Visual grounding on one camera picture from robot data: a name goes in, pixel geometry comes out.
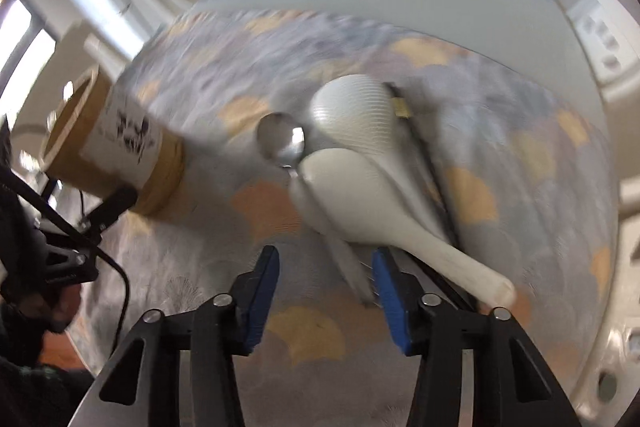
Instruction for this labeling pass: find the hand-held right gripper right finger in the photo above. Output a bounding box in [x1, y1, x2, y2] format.
[371, 246, 583, 427]

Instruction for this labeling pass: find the black chopstick with gold band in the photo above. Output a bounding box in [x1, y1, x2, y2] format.
[395, 97, 478, 313]
[384, 82, 463, 248]

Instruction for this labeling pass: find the person's left forearm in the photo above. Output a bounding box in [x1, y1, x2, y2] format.
[0, 302, 96, 427]

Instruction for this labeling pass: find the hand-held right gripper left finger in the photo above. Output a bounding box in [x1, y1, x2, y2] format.
[67, 246, 281, 427]

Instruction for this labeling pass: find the bamboo utensil holder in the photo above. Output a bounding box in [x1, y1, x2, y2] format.
[39, 66, 185, 217]

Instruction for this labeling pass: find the white smooth ceramic spoon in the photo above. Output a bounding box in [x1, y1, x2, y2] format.
[296, 148, 517, 309]

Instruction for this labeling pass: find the metal spoon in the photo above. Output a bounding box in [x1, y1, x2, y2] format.
[256, 111, 307, 180]

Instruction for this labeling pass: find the person's left hand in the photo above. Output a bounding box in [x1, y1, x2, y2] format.
[22, 284, 83, 335]

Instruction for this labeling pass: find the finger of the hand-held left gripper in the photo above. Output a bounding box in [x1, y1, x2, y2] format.
[81, 185, 139, 236]

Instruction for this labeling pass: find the metal fork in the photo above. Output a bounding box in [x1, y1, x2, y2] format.
[289, 172, 376, 308]

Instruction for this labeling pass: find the leaf patterned tablecloth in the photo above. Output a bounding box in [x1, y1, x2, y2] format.
[65, 9, 618, 427]

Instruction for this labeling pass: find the window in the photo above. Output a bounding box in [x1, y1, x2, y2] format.
[0, 0, 146, 122]

